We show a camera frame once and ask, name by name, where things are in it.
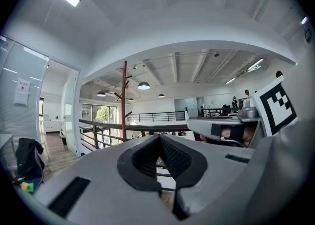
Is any white office counter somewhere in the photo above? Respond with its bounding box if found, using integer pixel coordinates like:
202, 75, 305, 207
40, 120, 65, 134

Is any grey chair with blue seat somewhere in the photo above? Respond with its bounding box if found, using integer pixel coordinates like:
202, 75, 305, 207
18, 142, 45, 193

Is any person's right hand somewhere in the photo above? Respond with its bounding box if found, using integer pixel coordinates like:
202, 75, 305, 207
199, 123, 258, 147

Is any frosted glass partition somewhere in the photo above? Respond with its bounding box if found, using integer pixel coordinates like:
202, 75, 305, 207
0, 35, 50, 167

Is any black metal balcony railing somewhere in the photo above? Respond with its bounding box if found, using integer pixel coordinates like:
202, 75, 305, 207
126, 110, 187, 123

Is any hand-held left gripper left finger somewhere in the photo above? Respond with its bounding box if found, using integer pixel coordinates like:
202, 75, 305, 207
34, 134, 178, 225

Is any white paper notice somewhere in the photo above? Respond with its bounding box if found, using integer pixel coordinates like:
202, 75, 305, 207
13, 78, 32, 107

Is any black jacket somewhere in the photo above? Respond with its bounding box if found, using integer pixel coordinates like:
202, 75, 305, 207
15, 137, 45, 179

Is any brown wooden coat stand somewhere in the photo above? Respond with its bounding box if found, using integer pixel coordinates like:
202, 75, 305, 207
114, 60, 133, 141

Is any dark railing with wooden handrail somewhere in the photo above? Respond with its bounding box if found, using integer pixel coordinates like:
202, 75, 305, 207
78, 118, 197, 151

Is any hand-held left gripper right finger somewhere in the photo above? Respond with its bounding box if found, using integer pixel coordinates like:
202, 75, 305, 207
159, 134, 255, 225

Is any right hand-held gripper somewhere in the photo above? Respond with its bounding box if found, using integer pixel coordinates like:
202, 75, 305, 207
187, 75, 298, 138

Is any green and yellow toy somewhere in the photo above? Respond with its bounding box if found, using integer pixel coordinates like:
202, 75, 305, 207
19, 181, 34, 194

